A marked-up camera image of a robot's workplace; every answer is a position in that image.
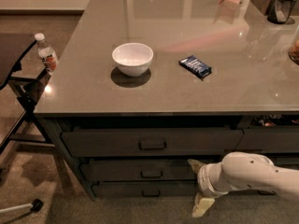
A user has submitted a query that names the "white pole black foot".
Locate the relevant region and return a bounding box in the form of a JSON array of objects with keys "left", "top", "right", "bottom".
[{"left": 0, "top": 199, "right": 44, "bottom": 214}]

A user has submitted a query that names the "glass jar with snacks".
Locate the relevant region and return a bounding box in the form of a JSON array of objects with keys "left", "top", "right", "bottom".
[{"left": 288, "top": 26, "right": 299, "bottom": 65}]

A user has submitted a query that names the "blue snack bar wrapper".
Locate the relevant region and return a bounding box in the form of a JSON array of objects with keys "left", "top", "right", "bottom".
[{"left": 178, "top": 55, "right": 212, "bottom": 78}]

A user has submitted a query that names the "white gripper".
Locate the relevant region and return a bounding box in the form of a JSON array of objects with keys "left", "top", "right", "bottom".
[{"left": 188, "top": 159, "right": 228, "bottom": 217}]

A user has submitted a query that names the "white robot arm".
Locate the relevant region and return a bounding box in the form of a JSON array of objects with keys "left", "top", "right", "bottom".
[{"left": 188, "top": 152, "right": 299, "bottom": 217}]

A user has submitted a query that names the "white ceramic bowl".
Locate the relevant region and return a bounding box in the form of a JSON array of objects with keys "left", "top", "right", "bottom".
[{"left": 112, "top": 43, "right": 153, "bottom": 77}]

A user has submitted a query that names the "grey counter cabinet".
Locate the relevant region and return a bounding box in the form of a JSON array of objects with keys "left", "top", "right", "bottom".
[{"left": 35, "top": 0, "right": 299, "bottom": 197}]

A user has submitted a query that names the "clear plastic water bottle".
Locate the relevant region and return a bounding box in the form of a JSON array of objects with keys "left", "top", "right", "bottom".
[{"left": 35, "top": 33, "right": 59, "bottom": 74}]

